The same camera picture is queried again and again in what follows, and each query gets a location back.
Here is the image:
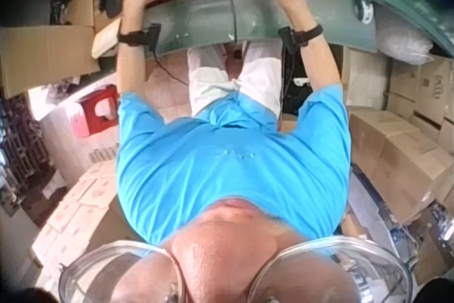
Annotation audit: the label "black wrist band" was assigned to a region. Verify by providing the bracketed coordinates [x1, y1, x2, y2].
[117, 23, 163, 52]
[277, 24, 324, 54]

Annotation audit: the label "large open cardboard box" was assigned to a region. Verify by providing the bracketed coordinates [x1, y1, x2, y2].
[0, 0, 123, 88]

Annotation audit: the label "person's legs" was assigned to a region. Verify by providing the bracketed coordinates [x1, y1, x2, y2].
[187, 38, 283, 119]

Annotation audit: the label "red plastic stool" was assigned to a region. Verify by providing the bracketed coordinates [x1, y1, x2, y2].
[70, 84, 120, 139]

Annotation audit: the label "white printed sack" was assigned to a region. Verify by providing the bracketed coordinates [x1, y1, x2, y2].
[38, 79, 122, 178]

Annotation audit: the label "white tape roll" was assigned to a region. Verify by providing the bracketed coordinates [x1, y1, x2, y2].
[352, 0, 375, 24]

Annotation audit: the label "black plastic crate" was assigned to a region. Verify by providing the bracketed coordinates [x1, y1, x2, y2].
[0, 96, 55, 192]

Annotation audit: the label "stack of pale small cartons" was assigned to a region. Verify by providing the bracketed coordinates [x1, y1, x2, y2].
[30, 160, 123, 274]

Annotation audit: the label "clear bubble wrap bag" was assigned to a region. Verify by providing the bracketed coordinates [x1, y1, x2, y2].
[375, 26, 436, 67]

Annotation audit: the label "stack of brown cardboard cartons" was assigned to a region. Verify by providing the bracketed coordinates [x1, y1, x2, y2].
[340, 45, 454, 226]

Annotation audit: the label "heap of mixed goods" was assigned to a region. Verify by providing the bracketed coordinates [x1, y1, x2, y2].
[388, 203, 454, 285]

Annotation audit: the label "black cable on desk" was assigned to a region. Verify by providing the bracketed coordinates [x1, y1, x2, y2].
[223, 0, 239, 43]

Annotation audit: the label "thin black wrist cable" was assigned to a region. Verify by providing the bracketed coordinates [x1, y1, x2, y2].
[152, 47, 191, 88]

